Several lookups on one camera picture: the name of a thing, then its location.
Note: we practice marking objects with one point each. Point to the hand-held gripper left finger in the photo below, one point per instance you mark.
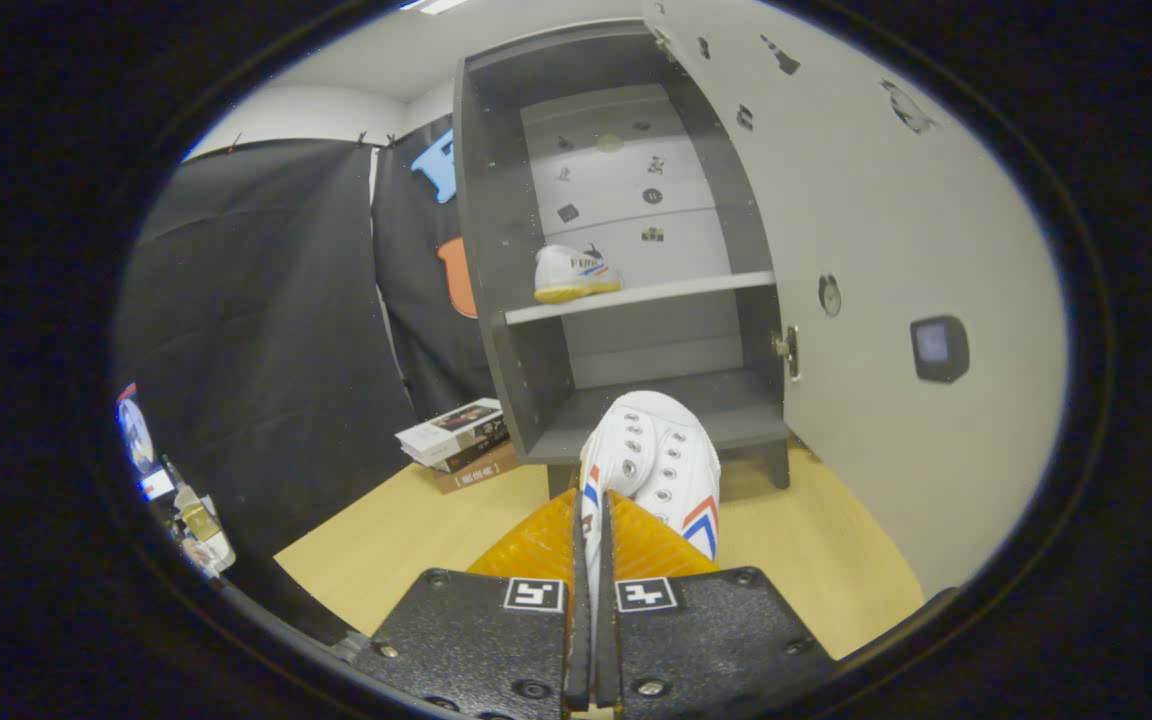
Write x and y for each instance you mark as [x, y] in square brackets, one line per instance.
[579, 660]

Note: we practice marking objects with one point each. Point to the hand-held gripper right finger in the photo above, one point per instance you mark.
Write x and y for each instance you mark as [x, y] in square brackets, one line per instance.
[606, 660]

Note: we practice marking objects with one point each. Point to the white striped shoe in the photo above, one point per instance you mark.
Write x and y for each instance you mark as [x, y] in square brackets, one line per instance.
[571, 272]
[656, 450]

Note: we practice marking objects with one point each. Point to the grey shoe cabinet door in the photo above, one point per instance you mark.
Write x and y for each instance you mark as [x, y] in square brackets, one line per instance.
[886, 450]

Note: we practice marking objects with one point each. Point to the grey shoe cabinet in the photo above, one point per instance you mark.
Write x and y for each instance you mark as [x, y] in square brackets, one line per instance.
[496, 250]

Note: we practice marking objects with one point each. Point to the brown book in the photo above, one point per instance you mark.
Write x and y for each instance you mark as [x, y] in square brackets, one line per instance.
[481, 472]

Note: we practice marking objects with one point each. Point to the dark book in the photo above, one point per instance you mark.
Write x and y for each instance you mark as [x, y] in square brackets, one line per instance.
[481, 452]

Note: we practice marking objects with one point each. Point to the white book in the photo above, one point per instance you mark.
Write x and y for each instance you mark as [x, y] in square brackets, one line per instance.
[446, 430]

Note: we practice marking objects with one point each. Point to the yellow-labelled bottle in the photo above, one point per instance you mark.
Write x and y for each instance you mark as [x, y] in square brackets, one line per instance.
[201, 520]

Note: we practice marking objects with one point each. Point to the black backdrop cloth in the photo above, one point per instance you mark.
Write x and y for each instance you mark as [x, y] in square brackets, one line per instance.
[266, 300]

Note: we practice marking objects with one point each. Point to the long ceiling light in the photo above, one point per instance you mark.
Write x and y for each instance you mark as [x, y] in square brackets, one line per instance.
[436, 5]

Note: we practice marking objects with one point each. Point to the blue wall poster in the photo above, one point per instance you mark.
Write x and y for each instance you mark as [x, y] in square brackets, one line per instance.
[136, 435]

